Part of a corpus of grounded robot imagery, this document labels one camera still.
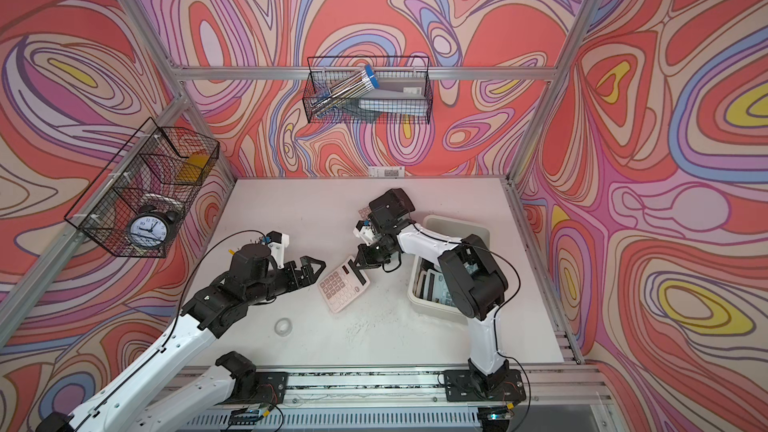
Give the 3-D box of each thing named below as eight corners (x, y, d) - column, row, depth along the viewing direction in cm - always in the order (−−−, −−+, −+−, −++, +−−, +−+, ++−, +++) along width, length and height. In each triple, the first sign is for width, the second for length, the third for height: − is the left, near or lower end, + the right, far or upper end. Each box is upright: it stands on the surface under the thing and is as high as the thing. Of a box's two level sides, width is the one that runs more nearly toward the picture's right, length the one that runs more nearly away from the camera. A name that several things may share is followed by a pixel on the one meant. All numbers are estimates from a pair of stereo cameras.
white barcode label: (369, 178, 127) (368, 167, 122) (369, 176, 128) (368, 165, 123) (403, 179, 126) (404, 168, 121) (404, 177, 127) (404, 166, 122)
